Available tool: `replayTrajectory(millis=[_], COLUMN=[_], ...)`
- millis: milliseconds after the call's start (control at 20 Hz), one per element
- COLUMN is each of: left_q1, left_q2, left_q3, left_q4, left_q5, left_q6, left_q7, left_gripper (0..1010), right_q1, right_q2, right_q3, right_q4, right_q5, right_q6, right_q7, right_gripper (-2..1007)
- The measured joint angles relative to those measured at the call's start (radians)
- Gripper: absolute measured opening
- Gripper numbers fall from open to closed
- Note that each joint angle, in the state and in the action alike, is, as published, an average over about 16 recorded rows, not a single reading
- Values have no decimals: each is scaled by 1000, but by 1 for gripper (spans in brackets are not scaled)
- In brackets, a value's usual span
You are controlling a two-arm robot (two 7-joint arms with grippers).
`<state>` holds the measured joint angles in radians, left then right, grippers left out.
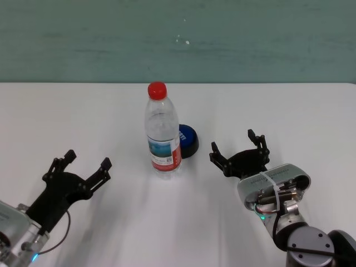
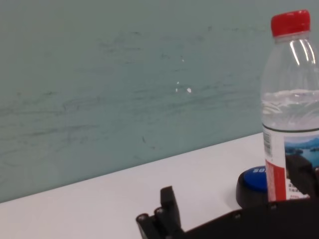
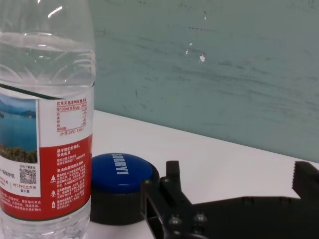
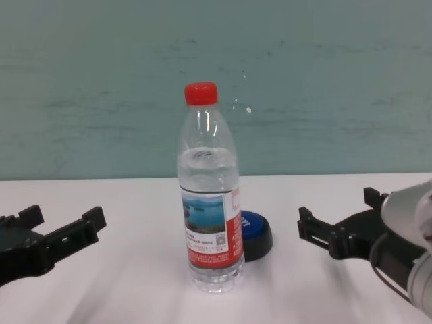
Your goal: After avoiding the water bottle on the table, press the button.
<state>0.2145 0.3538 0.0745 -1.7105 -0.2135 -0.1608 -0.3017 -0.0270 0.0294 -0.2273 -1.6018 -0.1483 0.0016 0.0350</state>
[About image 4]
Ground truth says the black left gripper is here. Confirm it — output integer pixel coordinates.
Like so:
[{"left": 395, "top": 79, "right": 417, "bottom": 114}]
[{"left": 0, "top": 204, "right": 108, "bottom": 288}]

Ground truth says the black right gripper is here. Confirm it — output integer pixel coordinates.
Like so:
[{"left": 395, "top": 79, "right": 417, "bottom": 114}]
[{"left": 296, "top": 186, "right": 425, "bottom": 281}]

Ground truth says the blue push button black base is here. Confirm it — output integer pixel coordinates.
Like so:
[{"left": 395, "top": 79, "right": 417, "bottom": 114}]
[{"left": 240, "top": 209, "right": 275, "bottom": 263}]

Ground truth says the clear water bottle red cap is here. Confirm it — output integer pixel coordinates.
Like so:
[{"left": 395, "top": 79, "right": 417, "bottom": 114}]
[{"left": 177, "top": 81, "right": 246, "bottom": 294}]

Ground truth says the thin dark right arm cable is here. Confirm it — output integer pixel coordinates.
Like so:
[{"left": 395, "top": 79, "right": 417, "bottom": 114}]
[{"left": 369, "top": 232, "right": 411, "bottom": 302}]

